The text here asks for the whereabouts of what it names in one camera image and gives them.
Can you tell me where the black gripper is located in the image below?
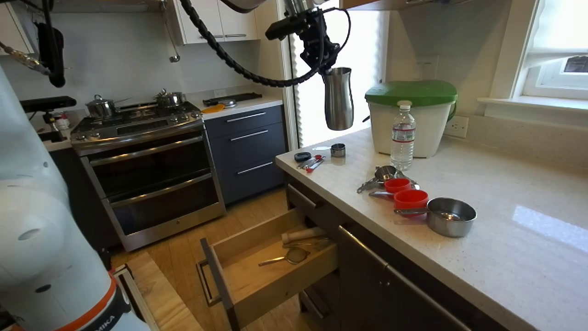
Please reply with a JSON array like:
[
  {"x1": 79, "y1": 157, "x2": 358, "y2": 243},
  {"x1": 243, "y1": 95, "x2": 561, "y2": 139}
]
[{"x1": 298, "y1": 6, "x2": 342, "y2": 78}]

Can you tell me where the tall silver tin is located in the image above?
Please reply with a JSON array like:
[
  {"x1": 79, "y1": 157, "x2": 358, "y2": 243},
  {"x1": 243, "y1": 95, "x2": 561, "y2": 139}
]
[{"x1": 324, "y1": 67, "x2": 357, "y2": 133}]

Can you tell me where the flat black tray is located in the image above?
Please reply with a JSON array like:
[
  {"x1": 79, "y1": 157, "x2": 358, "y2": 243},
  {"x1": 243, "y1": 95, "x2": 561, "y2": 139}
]
[{"x1": 202, "y1": 91, "x2": 265, "y2": 109}]

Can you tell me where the small red white object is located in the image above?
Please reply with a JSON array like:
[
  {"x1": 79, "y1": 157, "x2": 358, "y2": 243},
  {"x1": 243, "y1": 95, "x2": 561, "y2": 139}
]
[{"x1": 303, "y1": 153, "x2": 327, "y2": 175}]

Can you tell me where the white bin with green lid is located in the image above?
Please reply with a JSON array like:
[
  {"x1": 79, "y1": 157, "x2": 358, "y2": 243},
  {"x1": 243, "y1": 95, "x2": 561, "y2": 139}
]
[{"x1": 364, "y1": 80, "x2": 460, "y2": 161}]

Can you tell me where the clear plastic water bottle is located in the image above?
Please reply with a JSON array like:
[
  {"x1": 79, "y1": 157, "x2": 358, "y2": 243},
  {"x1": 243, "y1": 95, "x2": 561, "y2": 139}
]
[{"x1": 390, "y1": 100, "x2": 419, "y2": 174}]

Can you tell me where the dark blue drawer cabinet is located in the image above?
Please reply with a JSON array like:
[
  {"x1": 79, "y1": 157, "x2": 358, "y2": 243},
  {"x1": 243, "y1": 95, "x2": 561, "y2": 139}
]
[{"x1": 200, "y1": 106, "x2": 290, "y2": 209}]

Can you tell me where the small silver measuring cup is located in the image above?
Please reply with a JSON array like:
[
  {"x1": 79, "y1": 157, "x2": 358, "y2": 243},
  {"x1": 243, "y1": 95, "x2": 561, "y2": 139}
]
[{"x1": 369, "y1": 163, "x2": 406, "y2": 185}]

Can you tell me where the small red measuring cup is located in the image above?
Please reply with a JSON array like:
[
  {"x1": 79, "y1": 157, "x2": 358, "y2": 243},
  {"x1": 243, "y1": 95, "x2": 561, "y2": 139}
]
[{"x1": 382, "y1": 177, "x2": 415, "y2": 196}]

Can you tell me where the large red measuring cup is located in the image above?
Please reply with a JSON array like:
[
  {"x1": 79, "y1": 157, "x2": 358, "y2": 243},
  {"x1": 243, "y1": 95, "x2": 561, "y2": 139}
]
[{"x1": 392, "y1": 188, "x2": 432, "y2": 218}]

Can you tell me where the wooden muddler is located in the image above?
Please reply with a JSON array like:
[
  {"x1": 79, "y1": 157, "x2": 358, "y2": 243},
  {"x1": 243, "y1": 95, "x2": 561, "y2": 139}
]
[{"x1": 279, "y1": 227, "x2": 331, "y2": 247}]

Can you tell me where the large silver measuring cup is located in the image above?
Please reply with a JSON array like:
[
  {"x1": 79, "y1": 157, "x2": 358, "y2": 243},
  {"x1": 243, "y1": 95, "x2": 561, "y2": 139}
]
[{"x1": 425, "y1": 196, "x2": 480, "y2": 240}]

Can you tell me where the round metal mesh strainer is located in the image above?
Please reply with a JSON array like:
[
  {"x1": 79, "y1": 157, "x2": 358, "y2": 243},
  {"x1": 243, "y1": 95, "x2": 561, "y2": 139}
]
[{"x1": 257, "y1": 247, "x2": 313, "y2": 269}]

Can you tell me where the stainless steel stove oven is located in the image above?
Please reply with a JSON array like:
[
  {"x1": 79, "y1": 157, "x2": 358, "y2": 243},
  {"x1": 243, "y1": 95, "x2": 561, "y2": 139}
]
[{"x1": 68, "y1": 100, "x2": 228, "y2": 255}]

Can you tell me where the white framed window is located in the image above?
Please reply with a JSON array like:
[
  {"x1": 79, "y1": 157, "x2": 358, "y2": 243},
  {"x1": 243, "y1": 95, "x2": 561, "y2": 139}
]
[{"x1": 516, "y1": 0, "x2": 588, "y2": 104}]

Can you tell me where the open wooden drawer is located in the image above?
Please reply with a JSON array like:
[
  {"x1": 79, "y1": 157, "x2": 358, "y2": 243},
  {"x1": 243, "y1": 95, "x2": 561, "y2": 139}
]
[{"x1": 195, "y1": 207, "x2": 342, "y2": 331}]

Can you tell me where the small white bottle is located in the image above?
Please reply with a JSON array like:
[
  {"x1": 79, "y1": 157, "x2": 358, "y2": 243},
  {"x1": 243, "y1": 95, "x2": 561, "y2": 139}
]
[{"x1": 53, "y1": 117, "x2": 74, "y2": 142}]

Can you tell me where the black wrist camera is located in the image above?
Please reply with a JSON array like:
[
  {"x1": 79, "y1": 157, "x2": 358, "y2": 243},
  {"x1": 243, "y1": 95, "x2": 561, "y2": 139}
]
[{"x1": 263, "y1": 12, "x2": 313, "y2": 45}]

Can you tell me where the white wall cabinet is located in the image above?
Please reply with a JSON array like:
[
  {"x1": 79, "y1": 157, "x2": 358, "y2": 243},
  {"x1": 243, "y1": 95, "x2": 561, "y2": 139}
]
[{"x1": 173, "y1": 0, "x2": 261, "y2": 47}]

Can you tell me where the white wall outlet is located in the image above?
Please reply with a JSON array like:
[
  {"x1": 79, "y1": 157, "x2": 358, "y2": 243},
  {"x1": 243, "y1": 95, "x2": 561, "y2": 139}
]
[{"x1": 445, "y1": 115, "x2": 471, "y2": 140}]

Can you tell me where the black camera on stand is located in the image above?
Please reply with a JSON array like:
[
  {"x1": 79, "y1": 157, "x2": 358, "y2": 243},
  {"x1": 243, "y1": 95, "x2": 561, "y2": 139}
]
[{"x1": 0, "y1": 0, "x2": 79, "y2": 115}]

